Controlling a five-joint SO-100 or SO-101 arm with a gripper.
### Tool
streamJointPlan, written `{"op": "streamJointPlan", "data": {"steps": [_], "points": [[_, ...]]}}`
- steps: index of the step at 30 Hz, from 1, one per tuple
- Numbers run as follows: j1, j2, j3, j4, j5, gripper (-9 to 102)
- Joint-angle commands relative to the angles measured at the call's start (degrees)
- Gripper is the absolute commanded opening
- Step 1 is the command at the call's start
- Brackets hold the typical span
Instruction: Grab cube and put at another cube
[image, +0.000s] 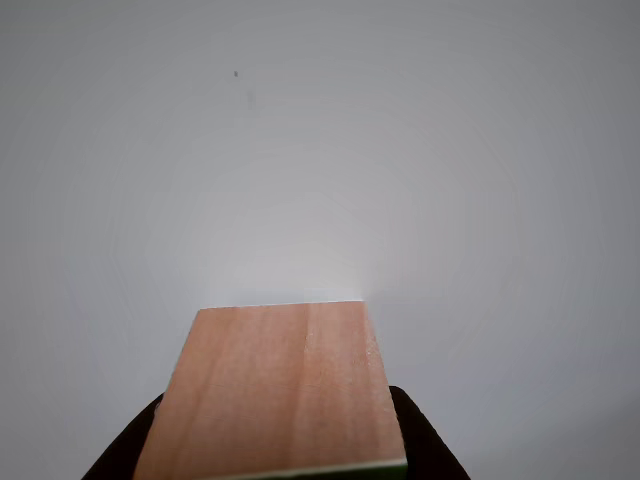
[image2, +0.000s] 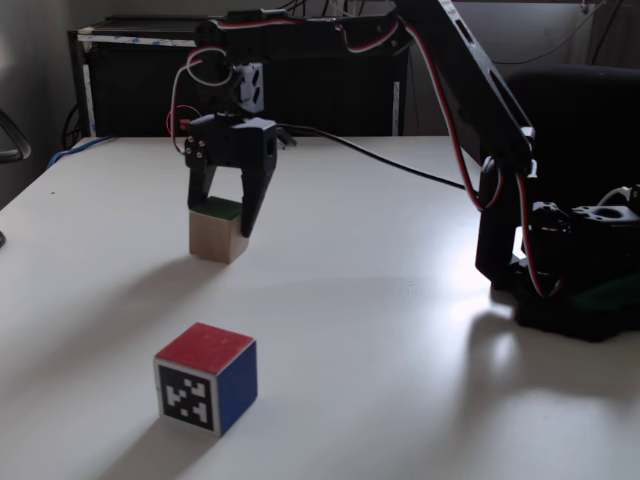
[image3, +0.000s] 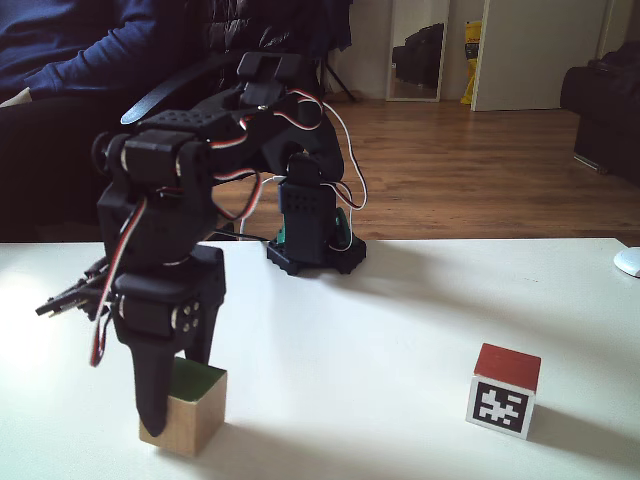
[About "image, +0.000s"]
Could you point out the green-topped wooden cube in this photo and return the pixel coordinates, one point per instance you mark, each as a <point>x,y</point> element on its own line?
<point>280,390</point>

